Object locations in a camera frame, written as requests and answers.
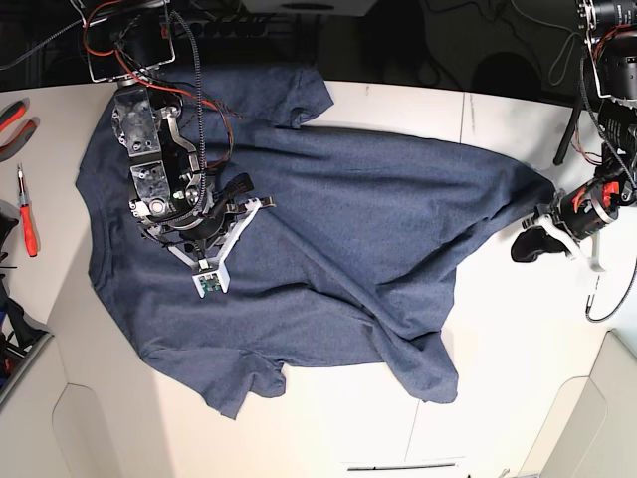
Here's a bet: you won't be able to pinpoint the blue t-shirt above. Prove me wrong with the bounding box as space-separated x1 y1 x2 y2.
76 66 554 418

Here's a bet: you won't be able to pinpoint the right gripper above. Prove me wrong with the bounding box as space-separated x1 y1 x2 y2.
163 213 234 249

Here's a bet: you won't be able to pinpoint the orange handled screwdriver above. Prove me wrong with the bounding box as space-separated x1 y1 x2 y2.
17 164 38 257

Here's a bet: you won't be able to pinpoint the orange grey pliers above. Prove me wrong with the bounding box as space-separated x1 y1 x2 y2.
0 100 40 164

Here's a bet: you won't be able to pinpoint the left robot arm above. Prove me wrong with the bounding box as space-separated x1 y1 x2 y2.
511 1 636 270

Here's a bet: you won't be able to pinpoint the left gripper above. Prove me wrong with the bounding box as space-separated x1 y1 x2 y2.
511 178 622 263

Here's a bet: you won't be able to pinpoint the grey coiled cable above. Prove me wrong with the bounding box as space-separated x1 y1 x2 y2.
512 0 598 96

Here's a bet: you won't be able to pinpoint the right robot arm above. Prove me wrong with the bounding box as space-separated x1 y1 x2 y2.
74 1 253 257

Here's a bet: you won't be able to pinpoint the braided usb cable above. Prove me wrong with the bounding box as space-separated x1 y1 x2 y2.
576 54 637 324

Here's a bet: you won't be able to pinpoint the red lit power strip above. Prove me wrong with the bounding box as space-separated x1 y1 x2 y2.
160 23 171 40

